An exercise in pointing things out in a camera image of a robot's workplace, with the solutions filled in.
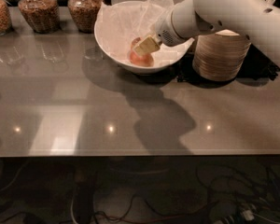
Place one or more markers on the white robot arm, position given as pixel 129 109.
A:
pixel 256 20

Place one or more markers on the right glass cereal jar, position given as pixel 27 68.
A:
pixel 84 13

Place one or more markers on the red apple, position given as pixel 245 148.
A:
pixel 135 42
pixel 144 61

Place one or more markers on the white ceramic bowl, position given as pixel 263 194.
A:
pixel 115 55

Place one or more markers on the white tissue paper liner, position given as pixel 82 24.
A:
pixel 124 25

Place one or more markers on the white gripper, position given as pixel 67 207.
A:
pixel 164 33

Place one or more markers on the middle glass cereal jar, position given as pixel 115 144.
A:
pixel 41 15

